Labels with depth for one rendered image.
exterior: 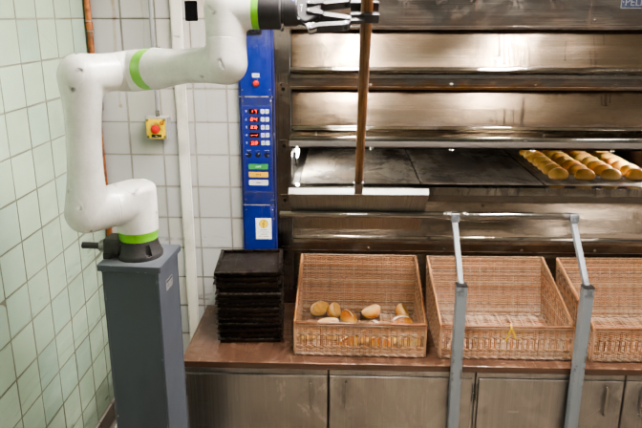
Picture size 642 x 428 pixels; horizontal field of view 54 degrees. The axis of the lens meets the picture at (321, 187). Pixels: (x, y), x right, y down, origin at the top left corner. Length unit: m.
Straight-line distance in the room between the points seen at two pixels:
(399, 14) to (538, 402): 1.73
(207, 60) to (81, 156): 0.51
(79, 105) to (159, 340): 0.79
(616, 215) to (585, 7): 0.97
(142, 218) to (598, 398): 1.96
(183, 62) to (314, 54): 1.23
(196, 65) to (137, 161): 1.47
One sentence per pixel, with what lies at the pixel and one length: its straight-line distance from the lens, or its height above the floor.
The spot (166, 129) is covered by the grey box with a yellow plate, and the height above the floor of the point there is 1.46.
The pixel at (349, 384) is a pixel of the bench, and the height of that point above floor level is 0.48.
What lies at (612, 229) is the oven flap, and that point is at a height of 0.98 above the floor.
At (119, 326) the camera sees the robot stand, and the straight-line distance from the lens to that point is 2.17.
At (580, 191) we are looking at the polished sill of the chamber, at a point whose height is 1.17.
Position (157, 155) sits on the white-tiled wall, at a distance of 3.03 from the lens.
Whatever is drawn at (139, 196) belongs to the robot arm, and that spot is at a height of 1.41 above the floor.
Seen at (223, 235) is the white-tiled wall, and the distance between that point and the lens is 3.07.
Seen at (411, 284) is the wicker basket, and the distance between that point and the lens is 3.05.
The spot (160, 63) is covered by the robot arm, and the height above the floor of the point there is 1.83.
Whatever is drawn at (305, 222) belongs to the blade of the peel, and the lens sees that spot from 2.73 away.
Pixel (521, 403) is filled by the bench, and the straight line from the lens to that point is 2.86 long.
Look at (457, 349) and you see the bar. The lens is 2.61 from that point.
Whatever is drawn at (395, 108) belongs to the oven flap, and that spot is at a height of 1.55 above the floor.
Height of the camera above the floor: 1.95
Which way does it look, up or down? 15 degrees down
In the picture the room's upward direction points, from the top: straight up
